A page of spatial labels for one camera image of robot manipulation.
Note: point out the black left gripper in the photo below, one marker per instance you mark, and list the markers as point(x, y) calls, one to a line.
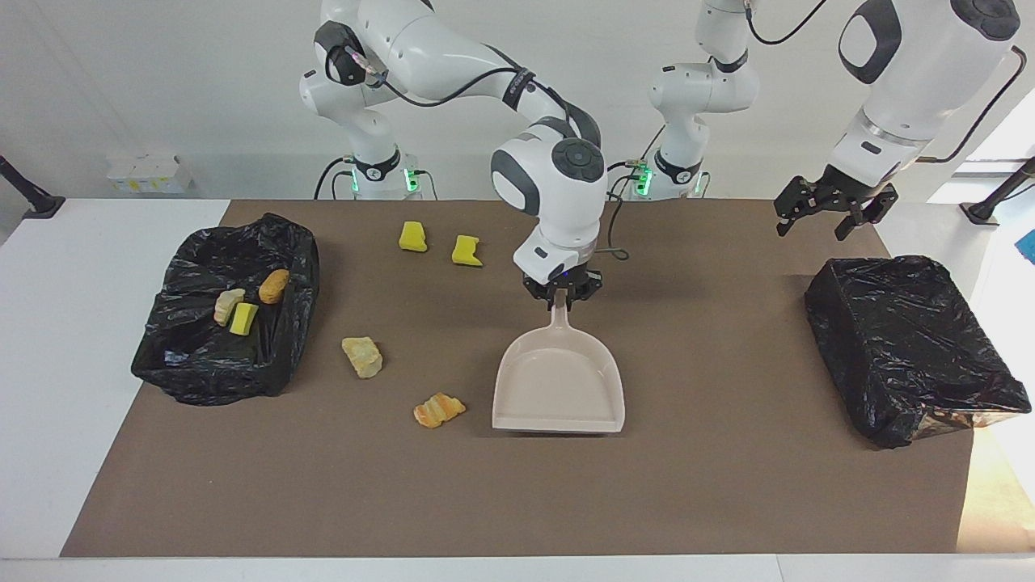
point(845, 190)

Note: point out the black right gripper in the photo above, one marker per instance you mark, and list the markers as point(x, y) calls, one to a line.
point(566, 284)

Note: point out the pale pink plastic dustpan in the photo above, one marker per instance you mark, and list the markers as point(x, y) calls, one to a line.
point(558, 388)

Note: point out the brown bread roll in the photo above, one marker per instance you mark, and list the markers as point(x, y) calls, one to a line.
point(274, 285)

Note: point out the green and yellow sponge piece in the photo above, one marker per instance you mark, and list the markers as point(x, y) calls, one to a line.
point(243, 319)

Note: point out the pale yellow bread chunk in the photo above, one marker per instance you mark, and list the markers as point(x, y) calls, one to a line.
point(227, 307)

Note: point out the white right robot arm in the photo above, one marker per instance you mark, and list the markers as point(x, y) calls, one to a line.
point(558, 194)

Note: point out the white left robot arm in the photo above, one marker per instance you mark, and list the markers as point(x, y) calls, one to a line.
point(914, 73)

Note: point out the open black bag lined bin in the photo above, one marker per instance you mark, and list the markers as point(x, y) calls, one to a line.
point(202, 364)

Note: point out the black bag covered box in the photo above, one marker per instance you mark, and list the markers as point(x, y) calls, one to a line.
point(906, 339)

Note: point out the orange striped bread piece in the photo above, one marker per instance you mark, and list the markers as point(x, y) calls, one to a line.
point(439, 410)

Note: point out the blue object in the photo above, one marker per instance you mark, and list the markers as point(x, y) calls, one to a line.
point(1027, 245)

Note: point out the pale yellow rock chunk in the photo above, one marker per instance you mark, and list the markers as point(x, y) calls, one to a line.
point(361, 356)

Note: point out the large brown table mat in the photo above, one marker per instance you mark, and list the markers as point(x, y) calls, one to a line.
point(728, 485)

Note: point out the black camera stand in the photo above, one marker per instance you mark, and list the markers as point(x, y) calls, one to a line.
point(28, 194)
point(999, 194)

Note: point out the white wall socket boxes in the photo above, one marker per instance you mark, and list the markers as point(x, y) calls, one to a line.
point(149, 174)

